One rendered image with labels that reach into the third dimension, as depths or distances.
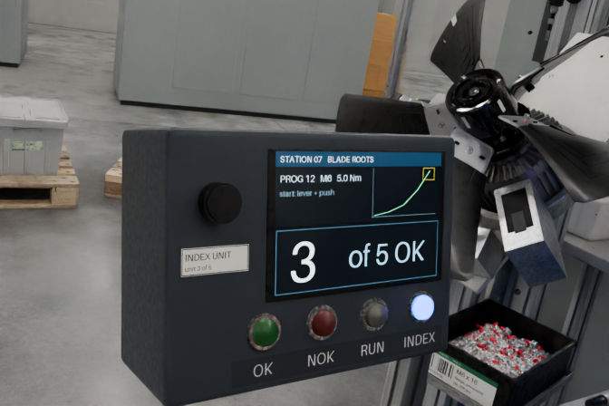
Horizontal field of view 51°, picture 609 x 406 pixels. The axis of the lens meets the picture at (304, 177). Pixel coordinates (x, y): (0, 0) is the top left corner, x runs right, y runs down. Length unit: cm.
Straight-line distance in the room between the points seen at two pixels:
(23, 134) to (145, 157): 332
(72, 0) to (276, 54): 697
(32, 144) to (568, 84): 290
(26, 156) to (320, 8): 394
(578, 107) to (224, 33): 536
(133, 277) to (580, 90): 126
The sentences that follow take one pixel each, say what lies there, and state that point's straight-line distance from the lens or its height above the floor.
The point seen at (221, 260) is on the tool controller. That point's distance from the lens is 45.
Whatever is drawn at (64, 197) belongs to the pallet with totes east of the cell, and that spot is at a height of 7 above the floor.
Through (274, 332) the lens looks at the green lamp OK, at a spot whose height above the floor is 112.
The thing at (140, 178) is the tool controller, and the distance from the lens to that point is 48.
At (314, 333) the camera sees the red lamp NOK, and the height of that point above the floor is 111.
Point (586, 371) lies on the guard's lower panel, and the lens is 212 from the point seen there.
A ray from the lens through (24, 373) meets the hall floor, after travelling 242.
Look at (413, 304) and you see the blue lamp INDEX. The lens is 55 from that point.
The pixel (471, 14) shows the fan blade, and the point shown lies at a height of 136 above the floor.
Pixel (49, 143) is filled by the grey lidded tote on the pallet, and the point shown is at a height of 34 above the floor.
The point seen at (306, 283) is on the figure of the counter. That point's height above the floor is 115.
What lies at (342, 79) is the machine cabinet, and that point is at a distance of 708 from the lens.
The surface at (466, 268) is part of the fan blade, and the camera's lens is 116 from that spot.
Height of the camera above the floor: 135
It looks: 16 degrees down
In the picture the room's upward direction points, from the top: 9 degrees clockwise
